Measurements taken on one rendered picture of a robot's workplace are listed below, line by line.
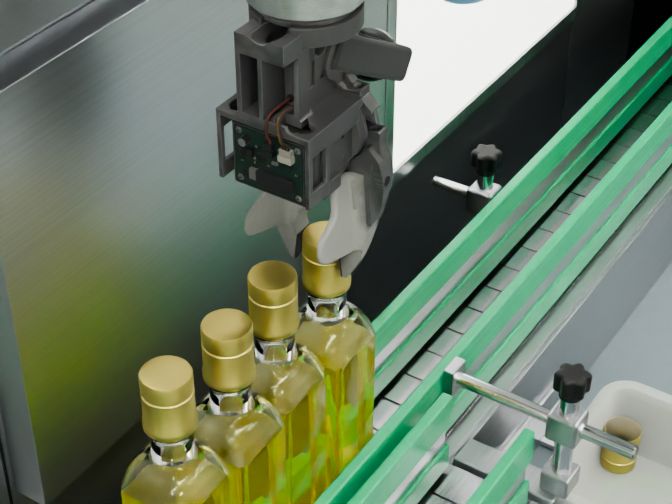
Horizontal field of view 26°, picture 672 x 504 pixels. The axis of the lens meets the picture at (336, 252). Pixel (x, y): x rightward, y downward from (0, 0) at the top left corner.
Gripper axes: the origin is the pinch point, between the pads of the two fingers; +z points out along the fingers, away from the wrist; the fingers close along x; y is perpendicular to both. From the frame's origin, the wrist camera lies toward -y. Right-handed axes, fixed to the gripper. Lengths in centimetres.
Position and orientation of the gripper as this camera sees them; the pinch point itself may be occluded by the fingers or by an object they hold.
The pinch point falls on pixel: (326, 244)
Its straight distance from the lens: 102.4
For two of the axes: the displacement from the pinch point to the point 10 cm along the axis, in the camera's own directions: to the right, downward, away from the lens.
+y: -5.5, 5.1, -6.7
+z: 0.0, 7.9, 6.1
